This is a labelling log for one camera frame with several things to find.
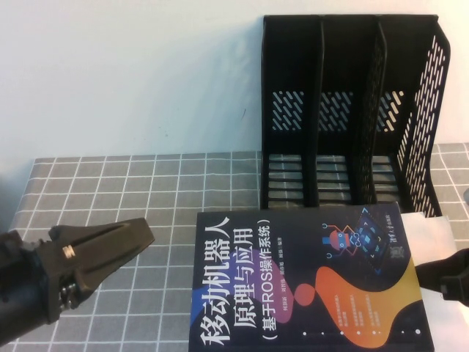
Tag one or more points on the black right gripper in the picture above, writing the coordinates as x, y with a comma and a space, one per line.
458, 289

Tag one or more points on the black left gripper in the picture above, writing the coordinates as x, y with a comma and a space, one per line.
58, 271

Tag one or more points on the dark mobile robot book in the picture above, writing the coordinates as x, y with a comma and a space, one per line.
293, 286

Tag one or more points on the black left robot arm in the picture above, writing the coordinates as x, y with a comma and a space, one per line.
18, 286

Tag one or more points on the white self-driving book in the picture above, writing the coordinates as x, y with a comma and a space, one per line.
432, 234

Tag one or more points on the black mesh book stand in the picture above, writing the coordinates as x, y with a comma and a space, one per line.
344, 73

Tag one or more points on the grey checked tablecloth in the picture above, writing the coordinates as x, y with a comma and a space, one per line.
146, 183

